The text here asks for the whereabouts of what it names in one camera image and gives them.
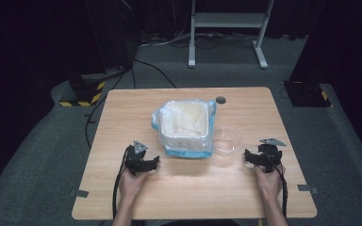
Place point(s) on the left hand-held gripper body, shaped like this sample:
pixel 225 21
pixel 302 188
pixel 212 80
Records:
pixel 132 160

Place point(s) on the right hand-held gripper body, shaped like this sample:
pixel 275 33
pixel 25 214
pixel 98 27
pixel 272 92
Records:
pixel 271 153

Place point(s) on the person's left hand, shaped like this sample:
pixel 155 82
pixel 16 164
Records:
pixel 132 185

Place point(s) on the person's right hand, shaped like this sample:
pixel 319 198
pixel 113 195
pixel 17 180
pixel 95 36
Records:
pixel 269 185

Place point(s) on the clear plastic bowl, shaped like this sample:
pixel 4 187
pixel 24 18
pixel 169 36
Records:
pixel 227 141

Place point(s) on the plastic bag of white powder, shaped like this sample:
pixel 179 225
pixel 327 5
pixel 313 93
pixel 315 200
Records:
pixel 188 153

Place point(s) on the translucent white bin bag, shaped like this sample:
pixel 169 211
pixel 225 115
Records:
pixel 185 125

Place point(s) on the person's dark clothing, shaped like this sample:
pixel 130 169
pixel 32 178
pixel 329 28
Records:
pixel 198 223

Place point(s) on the black yellow striped stand base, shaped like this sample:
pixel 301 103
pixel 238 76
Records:
pixel 86 92

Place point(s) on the white metal stand frame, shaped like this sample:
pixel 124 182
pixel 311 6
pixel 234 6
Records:
pixel 226 19

